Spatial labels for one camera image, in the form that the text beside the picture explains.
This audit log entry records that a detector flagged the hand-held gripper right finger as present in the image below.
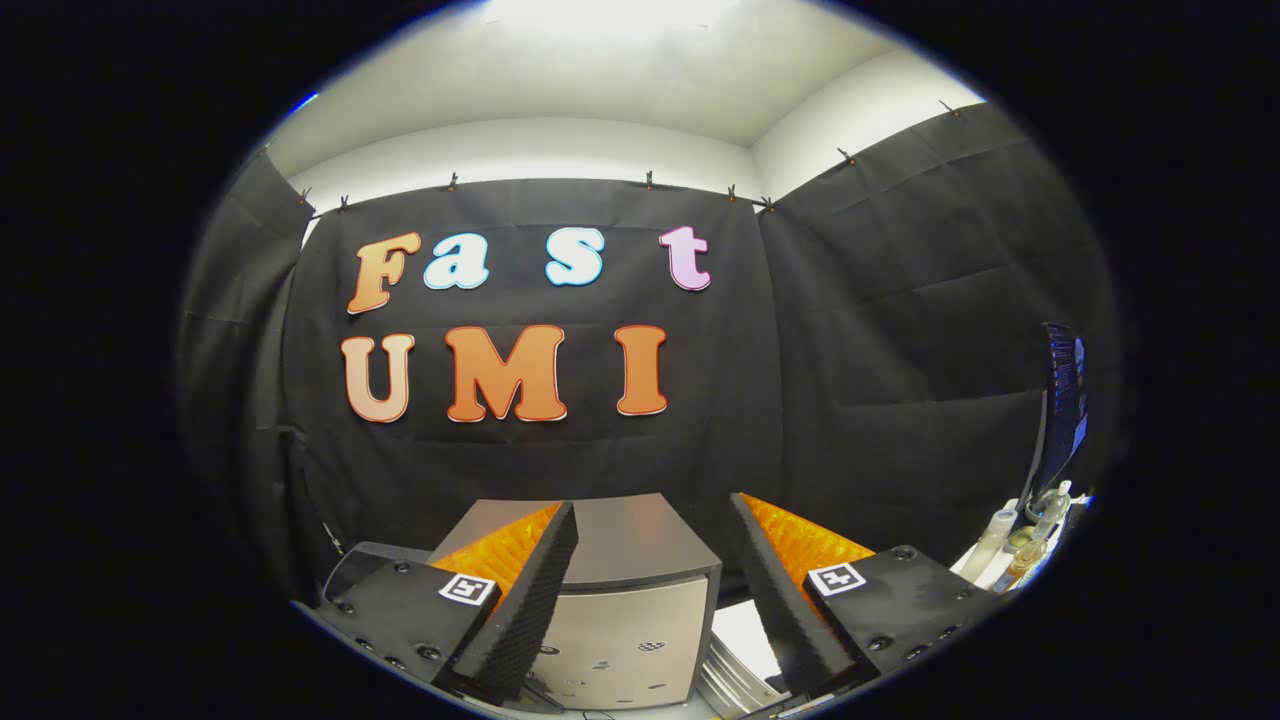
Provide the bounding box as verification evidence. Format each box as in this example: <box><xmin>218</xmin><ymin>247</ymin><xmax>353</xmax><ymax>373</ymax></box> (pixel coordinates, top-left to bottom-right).
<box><xmin>728</xmin><ymin>492</ymin><xmax>1001</xmax><ymax>701</ymax></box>

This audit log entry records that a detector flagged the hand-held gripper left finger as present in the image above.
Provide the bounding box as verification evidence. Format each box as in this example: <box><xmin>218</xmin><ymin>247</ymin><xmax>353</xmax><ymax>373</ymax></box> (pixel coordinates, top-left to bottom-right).
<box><xmin>300</xmin><ymin>500</ymin><xmax>579</xmax><ymax>706</ymax></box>

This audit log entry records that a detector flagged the grey washing machine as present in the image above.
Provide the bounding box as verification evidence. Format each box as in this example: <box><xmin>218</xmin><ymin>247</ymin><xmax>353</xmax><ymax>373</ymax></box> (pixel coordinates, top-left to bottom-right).
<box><xmin>425</xmin><ymin>493</ymin><xmax>723</xmax><ymax>711</ymax></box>

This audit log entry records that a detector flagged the white plastic bottle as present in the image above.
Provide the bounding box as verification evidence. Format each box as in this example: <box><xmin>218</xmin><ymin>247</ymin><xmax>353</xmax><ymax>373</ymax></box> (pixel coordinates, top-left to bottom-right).
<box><xmin>962</xmin><ymin>508</ymin><xmax>1021</xmax><ymax>583</ymax></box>

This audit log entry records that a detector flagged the black backdrop cloth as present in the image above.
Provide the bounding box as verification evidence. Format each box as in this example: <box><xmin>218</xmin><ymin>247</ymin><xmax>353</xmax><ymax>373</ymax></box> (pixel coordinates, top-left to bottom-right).
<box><xmin>180</xmin><ymin>100</ymin><xmax>1116</xmax><ymax>601</ymax></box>

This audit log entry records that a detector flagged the amber glass bottle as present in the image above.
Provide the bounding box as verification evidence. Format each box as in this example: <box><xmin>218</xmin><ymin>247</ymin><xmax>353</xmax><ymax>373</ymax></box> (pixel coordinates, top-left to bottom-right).
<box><xmin>998</xmin><ymin>535</ymin><xmax>1053</xmax><ymax>593</ymax></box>

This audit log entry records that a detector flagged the clear plastic bottle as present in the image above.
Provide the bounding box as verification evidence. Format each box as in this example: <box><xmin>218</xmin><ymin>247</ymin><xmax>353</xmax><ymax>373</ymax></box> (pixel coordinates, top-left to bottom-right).
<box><xmin>1030</xmin><ymin>480</ymin><xmax>1075</xmax><ymax>533</ymax></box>

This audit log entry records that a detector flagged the dark computer monitor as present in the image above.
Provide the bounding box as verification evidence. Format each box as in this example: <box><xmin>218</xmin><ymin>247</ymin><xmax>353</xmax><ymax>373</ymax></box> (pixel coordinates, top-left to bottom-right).
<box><xmin>1028</xmin><ymin>322</ymin><xmax>1093</xmax><ymax>501</ymax></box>

